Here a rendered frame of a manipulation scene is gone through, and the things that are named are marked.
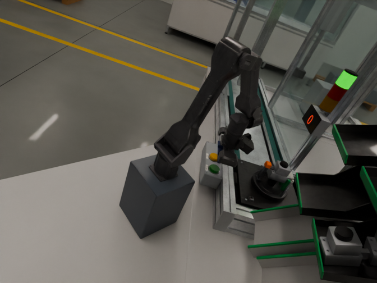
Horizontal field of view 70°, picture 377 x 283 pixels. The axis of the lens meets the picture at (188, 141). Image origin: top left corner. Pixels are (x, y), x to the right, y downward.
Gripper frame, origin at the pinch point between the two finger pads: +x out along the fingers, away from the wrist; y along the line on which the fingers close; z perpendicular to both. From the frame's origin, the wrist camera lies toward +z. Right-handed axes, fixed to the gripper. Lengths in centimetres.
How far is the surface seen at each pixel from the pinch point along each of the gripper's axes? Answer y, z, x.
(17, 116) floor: 109, -142, 103
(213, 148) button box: 12.9, -0.8, 7.2
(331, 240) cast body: -45, 12, -22
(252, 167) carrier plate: 6.9, 15.8, 6.2
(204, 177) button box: -3.9, -3.6, 8.7
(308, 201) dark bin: -30.8, 14.6, -17.1
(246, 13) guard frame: 80, 1, -35
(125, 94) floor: 201, -74, 105
